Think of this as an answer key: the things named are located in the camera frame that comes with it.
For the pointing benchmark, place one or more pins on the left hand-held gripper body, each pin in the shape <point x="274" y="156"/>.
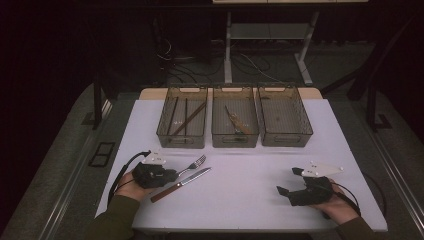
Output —
<point x="151" y="175"/>

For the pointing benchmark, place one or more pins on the metal floor rail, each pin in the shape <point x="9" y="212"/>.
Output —
<point x="66" y="196"/>
<point x="401" y="186"/>

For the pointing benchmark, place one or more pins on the white table cover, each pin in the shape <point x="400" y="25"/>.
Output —
<point x="233" y="206"/>

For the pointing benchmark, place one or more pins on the brown wooden chopstick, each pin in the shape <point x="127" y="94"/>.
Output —
<point x="190" y="116"/>
<point x="188" y="120"/>

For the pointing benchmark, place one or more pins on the person's left hand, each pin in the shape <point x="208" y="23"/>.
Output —
<point x="130" y="190"/>

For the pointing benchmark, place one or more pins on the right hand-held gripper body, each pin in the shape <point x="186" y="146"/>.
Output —
<point x="315" y="193"/>

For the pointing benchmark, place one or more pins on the amber translucent spoon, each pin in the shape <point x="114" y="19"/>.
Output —
<point x="242" y="125"/>

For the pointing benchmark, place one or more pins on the dark metal stand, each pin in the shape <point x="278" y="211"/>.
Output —
<point x="371" y="106"/>
<point x="97" y="106"/>

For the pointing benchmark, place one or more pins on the stainless steel spoon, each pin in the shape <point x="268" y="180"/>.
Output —
<point x="230" y="115"/>

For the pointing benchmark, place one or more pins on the white metal desk frame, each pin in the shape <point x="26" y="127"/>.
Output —
<point x="228" y="50"/>

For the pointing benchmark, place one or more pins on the person's right hand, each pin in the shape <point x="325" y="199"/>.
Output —
<point x="341" y="210"/>

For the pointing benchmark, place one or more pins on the smoky translucent plastic bin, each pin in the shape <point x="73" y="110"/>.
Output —
<point x="235" y="141"/>
<point x="181" y="141"/>
<point x="283" y="120"/>

